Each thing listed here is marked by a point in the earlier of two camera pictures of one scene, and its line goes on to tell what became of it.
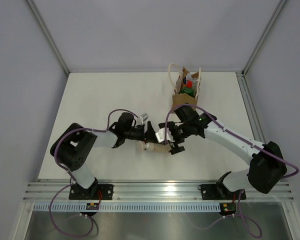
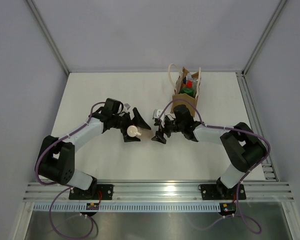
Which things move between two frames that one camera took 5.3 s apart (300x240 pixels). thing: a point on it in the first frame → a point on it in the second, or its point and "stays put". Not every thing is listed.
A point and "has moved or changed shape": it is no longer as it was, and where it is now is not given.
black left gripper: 149,135 → 137,121
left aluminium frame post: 47,32 stays put
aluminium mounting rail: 150,191 stays put
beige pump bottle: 141,146 has moved or changed shape
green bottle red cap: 189,89 stays put
